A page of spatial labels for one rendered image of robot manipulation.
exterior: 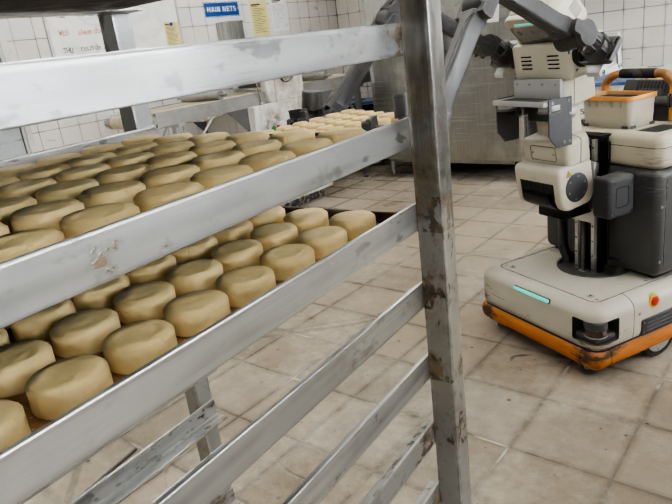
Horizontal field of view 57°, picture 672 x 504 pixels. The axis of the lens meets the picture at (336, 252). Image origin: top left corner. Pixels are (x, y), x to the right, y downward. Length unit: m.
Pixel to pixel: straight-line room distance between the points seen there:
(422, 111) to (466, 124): 4.59
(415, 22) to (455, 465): 0.50
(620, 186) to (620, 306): 0.41
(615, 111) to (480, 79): 2.71
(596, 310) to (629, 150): 0.58
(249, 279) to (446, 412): 0.33
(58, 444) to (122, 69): 0.21
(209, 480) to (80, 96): 0.26
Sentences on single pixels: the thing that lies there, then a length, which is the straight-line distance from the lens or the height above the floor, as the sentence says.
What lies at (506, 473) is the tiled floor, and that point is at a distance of 1.96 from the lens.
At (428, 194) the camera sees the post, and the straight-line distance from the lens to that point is 0.64.
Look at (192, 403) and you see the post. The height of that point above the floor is 0.71.
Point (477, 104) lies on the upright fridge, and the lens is 5.14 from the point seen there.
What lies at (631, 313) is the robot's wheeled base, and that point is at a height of 0.23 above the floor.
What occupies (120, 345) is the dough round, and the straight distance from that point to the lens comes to 0.45.
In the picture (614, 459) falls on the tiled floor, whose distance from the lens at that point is 2.05.
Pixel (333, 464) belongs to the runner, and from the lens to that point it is 0.59.
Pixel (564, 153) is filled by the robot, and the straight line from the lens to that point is 2.26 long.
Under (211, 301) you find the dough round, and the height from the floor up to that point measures 1.06.
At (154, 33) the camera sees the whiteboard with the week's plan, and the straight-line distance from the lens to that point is 5.31.
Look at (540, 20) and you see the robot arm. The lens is 1.95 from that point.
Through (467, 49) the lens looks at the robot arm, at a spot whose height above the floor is 1.18.
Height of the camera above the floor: 1.24
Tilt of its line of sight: 19 degrees down
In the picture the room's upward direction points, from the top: 7 degrees counter-clockwise
